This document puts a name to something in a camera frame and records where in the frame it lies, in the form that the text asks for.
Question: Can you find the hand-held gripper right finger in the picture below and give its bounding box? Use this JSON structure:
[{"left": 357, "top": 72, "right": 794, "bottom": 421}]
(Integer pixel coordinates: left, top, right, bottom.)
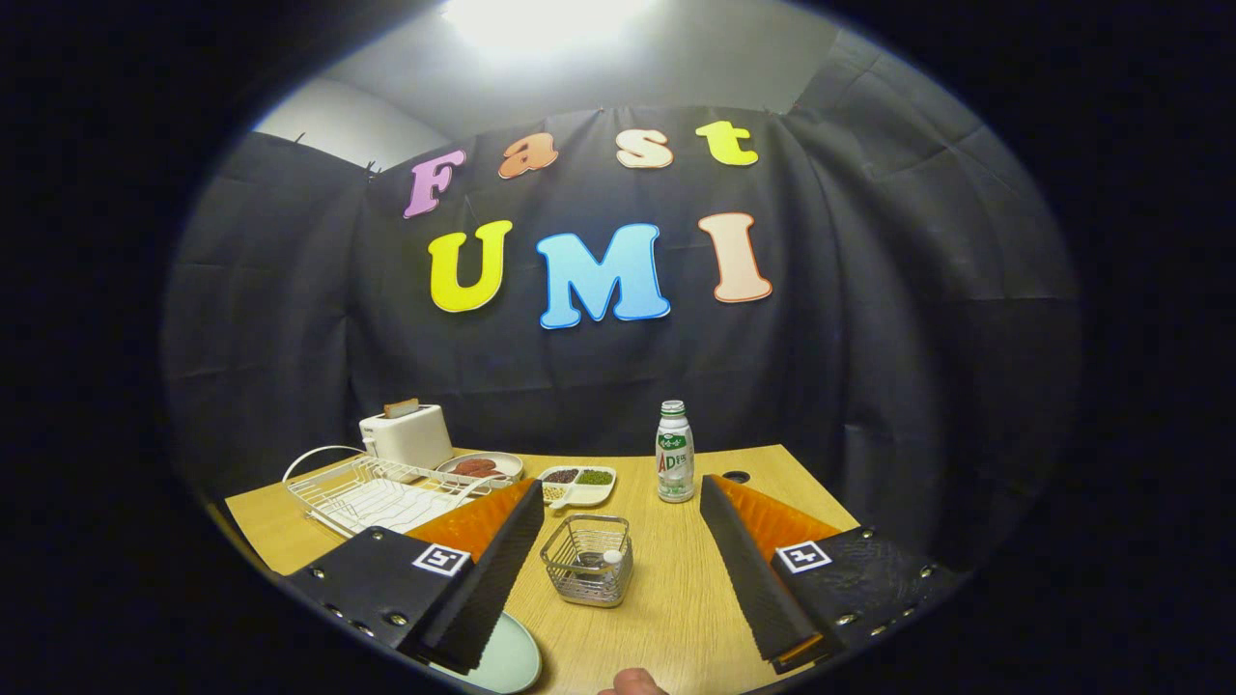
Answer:
[{"left": 698, "top": 474, "right": 967, "bottom": 677}]

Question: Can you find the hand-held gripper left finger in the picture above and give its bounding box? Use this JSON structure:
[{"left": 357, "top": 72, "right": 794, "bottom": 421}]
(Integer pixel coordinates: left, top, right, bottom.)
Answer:
[{"left": 275, "top": 478, "right": 547, "bottom": 677}]

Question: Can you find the light green plate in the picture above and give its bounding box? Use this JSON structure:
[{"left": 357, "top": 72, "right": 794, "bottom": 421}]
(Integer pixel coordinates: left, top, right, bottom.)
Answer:
[{"left": 430, "top": 611, "right": 544, "bottom": 695}]

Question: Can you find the metal wire basket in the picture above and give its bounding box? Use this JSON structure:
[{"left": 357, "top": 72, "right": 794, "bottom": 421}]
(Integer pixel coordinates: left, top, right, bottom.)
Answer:
[{"left": 539, "top": 514, "right": 635, "bottom": 609}]

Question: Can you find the white wire dish rack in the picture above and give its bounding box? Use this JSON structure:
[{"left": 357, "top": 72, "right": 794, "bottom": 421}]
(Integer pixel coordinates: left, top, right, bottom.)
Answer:
[{"left": 282, "top": 445, "right": 513, "bottom": 540}]

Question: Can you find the beige plate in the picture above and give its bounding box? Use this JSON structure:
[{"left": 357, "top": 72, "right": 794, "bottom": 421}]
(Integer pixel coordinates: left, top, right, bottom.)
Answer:
[{"left": 435, "top": 451, "right": 525, "bottom": 484}]

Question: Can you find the white drip tray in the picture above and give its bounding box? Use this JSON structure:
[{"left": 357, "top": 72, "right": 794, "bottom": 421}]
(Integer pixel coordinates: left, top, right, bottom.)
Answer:
[{"left": 338, "top": 478, "right": 464, "bottom": 532}]

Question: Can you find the white divided snack tray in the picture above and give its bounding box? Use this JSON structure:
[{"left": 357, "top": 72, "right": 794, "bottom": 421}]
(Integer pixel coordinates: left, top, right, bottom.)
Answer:
[{"left": 536, "top": 464, "right": 618, "bottom": 510}]

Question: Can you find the white green drink bottle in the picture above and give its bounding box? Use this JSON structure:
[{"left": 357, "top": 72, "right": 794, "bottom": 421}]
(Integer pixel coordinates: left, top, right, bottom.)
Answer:
[{"left": 656, "top": 400, "right": 696, "bottom": 505}]

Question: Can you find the white toaster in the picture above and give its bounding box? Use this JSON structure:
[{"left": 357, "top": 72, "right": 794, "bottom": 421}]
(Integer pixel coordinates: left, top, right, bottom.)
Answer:
[{"left": 359, "top": 403, "right": 455, "bottom": 472}]

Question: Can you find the black backdrop cloth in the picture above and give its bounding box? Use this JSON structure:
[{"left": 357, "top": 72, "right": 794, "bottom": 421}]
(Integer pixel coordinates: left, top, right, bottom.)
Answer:
[{"left": 159, "top": 29, "right": 1082, "bottom": 580}]

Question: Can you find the ceiling light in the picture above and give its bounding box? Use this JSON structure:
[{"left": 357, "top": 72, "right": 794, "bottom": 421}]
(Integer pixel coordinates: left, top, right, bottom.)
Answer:
[{"left": 439, "top": 0, "right": 667, "bottom": 49}]

